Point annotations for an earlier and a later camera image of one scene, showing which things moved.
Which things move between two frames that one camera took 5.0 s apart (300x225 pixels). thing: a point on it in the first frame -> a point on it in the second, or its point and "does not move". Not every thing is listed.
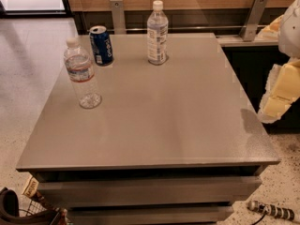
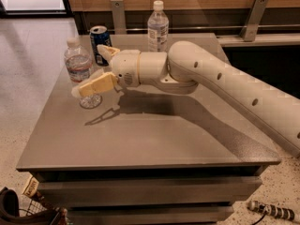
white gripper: (291, 32) -> (126, 67)
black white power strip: (277, 212) does not move
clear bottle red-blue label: (80, 68) does not move
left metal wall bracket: (118, 16) does not move
